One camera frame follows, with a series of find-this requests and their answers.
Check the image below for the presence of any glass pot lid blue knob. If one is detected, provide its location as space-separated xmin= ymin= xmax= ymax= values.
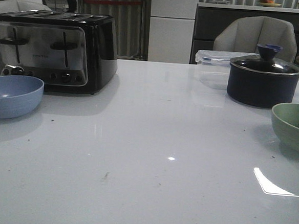
xmin=230 ymin=44 xmax=299 ymax=75

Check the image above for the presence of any dark blue saucepan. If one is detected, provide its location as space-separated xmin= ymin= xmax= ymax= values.
xmin=225 ymin=59 xmax=299 ymax=111

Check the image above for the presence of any white cabinet column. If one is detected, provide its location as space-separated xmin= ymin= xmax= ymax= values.
xmin=147 ymin=0 xmax=198 ymax=64

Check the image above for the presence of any black and chrome toaster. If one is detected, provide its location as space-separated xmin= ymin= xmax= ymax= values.
xmin=0 ymin=10 xmax=117 ymax=94

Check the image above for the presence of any metal trolley cart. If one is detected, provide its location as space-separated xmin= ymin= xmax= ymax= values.
xmin=42 ymin=0 xmax=69 ymax=9

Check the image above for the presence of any beige armchair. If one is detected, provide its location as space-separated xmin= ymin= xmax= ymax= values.
xmin=213 ymin=16 xmax=297 ymax=62
xmin=0 ymin=0 xmax=53 ymax=16

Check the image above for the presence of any beige left armchair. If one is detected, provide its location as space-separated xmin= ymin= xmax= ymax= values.
xmin=0 ymin=0 xmax=53 ymax=16

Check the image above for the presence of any beige right armchair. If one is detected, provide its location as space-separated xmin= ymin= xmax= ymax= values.
xmin=213 ymin=16 xmax=297 ymax=62

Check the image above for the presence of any green bowl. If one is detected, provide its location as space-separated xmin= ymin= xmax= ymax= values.
xmin=271 ymin=103 xmax=299 ymax=152

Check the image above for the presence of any red barrier belt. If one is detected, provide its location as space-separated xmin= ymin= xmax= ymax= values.
xmin=83 ymin=0 xmax=142 ymax=6

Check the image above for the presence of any dark grey sideboard counter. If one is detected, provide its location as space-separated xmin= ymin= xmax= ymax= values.
xmin=189 ymin=3 xmax=299 ymax=64

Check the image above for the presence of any fruit bowl on counter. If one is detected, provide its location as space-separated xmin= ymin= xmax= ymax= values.
xmin=258 ymin=0 xmax=282 ymax=8

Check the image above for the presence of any clear plastic storage container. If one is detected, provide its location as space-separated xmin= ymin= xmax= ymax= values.
xmin=195 ymin=50 xmax=255 ymax=90

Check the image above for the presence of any blue bowl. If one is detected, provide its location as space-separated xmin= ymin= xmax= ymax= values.
xmin=0 ymin=75 xmax=45 ymax=119

